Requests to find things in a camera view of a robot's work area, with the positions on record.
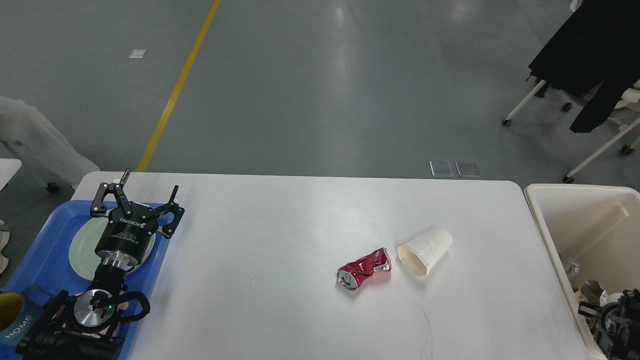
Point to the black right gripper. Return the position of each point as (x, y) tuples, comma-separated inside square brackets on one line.
[(607, 327)]

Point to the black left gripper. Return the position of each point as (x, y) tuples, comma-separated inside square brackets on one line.
[(126, 237)]

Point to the foil wrapper with napkin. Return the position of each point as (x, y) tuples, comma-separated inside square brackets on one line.
[(570, 266)]

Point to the green plate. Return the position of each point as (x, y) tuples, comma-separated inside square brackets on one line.
[(82, 257)]

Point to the dark teal mug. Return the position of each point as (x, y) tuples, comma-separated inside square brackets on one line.
[(19, 313)]

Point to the white paper cup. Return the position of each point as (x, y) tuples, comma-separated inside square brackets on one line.
[(611, 297), (421, 253)]

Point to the foil bag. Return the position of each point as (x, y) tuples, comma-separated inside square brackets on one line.
[(591, 293)]

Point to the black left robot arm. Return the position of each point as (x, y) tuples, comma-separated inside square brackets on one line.
[(49, 340)]

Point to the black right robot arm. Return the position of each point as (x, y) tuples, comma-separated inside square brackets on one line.
[(629, 333)]

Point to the beige plastic bin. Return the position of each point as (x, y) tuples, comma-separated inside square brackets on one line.
[(599, 226)]

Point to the person in light trousers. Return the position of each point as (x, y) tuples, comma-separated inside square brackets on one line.
[(33, 137)]

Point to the crushed red soda can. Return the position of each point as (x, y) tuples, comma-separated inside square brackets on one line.
[(353, 275)]

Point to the black jacket on chair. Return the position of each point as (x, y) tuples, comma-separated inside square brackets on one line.
[(597, 46)]

